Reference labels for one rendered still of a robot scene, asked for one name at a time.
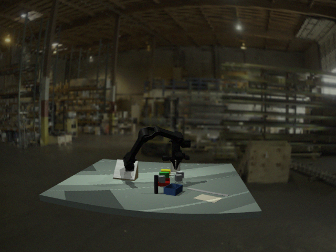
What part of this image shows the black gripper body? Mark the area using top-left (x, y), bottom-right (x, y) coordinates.
top-left (162, 149), bottom-right (190, 161)

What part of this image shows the red tray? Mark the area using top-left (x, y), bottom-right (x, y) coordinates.
top-left (158, 178), bottom-right (170, 186)

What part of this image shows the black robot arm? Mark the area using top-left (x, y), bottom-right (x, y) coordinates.
top-left (123, 126), bottom-right (191, 172)

